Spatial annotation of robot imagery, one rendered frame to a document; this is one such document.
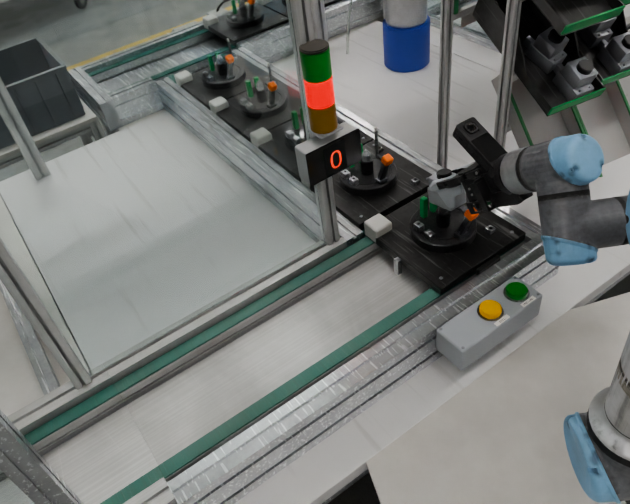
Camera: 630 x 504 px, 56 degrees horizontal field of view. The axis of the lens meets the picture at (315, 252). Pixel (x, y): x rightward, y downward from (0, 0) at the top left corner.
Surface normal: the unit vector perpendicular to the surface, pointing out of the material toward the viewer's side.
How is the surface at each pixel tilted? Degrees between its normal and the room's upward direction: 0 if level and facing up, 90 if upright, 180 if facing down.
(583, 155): 52
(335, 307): 0
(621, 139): 45
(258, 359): 0
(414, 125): 0
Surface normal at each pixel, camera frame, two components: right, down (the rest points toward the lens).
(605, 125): 0.21, -0.09
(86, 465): -0.12, -0.72
